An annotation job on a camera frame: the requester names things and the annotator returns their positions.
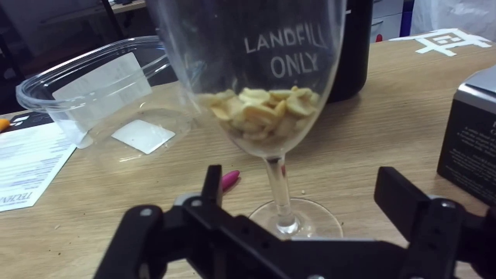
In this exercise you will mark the printed paper sheet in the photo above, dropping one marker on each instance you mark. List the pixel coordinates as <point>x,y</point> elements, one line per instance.
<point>29,160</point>

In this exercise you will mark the clear plastic bowl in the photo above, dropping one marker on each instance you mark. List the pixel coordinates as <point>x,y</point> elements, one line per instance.
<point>122,98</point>

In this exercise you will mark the black small box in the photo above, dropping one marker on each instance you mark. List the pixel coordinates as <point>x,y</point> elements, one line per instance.
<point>468,149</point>

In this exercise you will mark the black landfill bin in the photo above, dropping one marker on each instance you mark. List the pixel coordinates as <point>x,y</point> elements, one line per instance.
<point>353,62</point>

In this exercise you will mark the clear wine glass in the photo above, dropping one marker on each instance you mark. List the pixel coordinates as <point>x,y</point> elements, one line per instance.
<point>261,71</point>

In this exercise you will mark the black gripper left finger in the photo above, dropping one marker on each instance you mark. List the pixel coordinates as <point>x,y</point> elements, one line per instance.
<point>215,243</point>

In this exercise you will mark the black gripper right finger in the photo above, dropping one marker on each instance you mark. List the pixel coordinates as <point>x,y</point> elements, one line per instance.
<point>438,231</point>

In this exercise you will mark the pink pen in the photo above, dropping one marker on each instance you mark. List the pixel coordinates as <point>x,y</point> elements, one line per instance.
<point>227,180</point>

